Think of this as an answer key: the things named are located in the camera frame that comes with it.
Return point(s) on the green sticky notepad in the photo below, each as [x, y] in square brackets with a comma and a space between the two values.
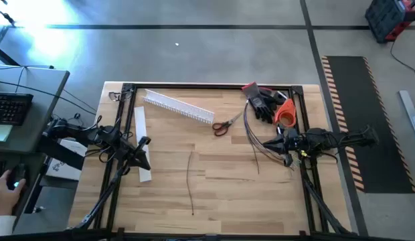
[0, 132]

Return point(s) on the black keyboard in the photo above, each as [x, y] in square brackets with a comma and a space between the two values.
[10, 107]

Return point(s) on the black red tool case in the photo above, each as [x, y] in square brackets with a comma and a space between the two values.
[388, 16]

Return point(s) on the black diagonal stand bar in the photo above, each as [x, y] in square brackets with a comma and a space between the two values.
[5, 56]

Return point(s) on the black computer mouse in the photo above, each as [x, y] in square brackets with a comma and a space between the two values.
[18, 170]

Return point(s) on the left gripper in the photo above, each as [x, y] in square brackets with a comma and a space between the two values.
[128, 152]

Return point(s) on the orange tape dispenser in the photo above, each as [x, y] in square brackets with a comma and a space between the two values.
[286, 112]

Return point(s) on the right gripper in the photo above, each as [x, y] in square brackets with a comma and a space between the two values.
[296, 142]

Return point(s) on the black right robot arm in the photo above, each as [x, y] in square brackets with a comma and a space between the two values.
[344, 139]

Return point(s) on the white duct cover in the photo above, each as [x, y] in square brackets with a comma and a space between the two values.
[140, 124]

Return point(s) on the black desk support beam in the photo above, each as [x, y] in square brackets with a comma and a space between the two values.
[60, 154]

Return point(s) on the person's hand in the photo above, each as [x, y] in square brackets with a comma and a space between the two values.
[5, 197]

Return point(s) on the grey desk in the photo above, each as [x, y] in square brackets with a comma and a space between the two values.
[43, 87]

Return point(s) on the black grey work glove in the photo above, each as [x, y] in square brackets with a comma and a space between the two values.
[257, 100]

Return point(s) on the white cardboard box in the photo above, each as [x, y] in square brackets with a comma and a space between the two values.
[60, 169]

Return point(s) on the black metal table frame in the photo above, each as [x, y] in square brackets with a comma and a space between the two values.
[211, 86]

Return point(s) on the grey metal bar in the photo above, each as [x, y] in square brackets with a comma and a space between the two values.
[410, 110]

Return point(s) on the black striped-edge floor mat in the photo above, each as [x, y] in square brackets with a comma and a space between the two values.
[368, 93]

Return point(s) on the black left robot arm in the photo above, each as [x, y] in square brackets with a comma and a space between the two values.
[77, 132]

